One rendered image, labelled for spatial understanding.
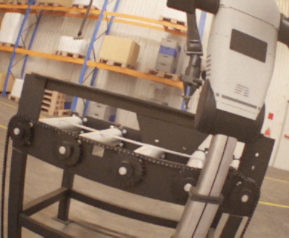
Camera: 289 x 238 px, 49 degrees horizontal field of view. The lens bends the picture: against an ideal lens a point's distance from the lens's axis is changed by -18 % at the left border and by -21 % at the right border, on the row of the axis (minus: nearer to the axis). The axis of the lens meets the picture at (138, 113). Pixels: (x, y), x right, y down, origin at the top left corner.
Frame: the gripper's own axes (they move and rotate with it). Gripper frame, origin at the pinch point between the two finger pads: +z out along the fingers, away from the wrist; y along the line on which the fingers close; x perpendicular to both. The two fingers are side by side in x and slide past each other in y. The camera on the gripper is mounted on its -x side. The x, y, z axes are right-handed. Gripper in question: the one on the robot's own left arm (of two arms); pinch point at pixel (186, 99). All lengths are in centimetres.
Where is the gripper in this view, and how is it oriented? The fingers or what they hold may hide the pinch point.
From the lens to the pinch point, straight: 157.7
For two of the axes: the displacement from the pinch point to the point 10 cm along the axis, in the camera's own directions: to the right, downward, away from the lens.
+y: -9.5, -2.6, 1.7
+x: -1.2, -1.9, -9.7
